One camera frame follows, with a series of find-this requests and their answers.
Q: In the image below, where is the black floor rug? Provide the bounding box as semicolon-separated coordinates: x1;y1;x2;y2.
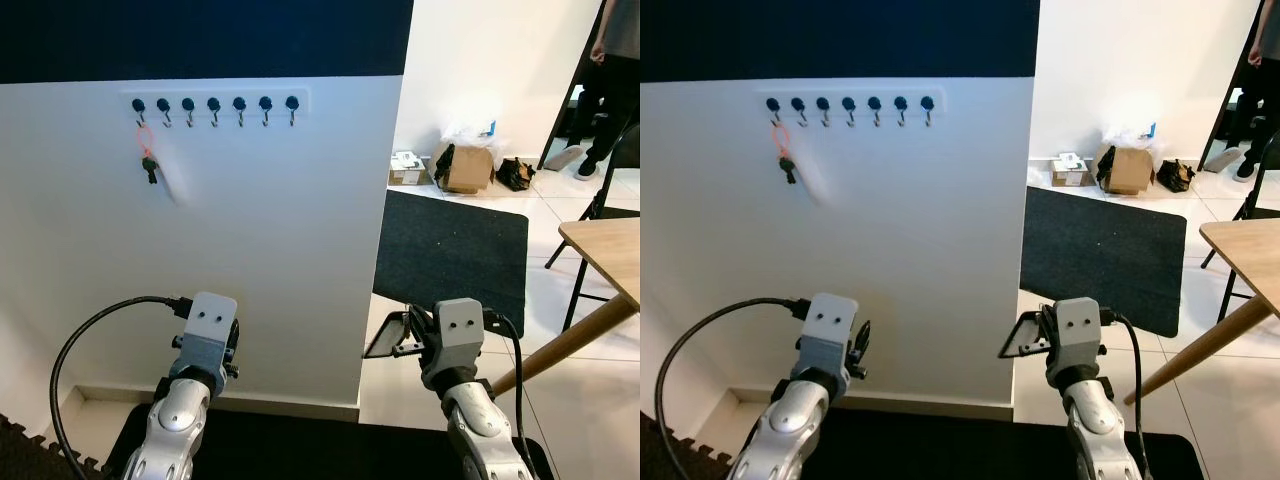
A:
1019;186;1188;339
373;189;530;340

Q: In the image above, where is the black foam puzzle mat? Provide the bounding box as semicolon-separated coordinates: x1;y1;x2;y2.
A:
0;404;557;480
640;404;1207;480

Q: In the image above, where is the white printed box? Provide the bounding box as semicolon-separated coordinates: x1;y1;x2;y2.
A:
1050;152;1092;189
388;151;432;188

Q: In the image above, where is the brown cardboard box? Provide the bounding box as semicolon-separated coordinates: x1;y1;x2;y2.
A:
1095;145;1155;196
432;143;495;195

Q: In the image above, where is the small black bag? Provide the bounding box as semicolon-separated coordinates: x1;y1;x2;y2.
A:
495;157;537;192
1157;160;1197;194

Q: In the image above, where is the black key on orange loop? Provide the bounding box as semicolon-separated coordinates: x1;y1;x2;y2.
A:
769;122;799;187
133;122;162;187

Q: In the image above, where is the light wooden table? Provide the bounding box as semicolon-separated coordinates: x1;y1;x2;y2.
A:
1125;220;1280;406
490;218;641;397

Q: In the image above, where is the clear plastic bag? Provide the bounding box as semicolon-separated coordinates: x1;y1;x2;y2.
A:
1100;120;1161;152
438;118;501;151

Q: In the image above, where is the person in black trousers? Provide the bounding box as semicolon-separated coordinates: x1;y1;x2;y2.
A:
1230;0;1280;184
575;0;641;182

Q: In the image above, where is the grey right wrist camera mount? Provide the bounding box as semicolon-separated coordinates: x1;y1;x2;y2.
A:
430;297;489;373
1047;296;1107;387

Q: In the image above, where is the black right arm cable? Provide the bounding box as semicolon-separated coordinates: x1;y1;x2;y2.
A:
484;311;528;480
1100;309;1148;473

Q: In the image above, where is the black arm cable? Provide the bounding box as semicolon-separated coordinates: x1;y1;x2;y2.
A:
655;296;807;480
50;295;193;473
1100;309;1148;473
484;311;528;480

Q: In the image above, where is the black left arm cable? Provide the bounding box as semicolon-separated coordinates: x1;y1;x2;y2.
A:
655;296;807;480
50;295;193;473

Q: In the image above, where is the white wall hook rack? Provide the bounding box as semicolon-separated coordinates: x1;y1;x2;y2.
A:
121;86;312;130
756;86;947;130

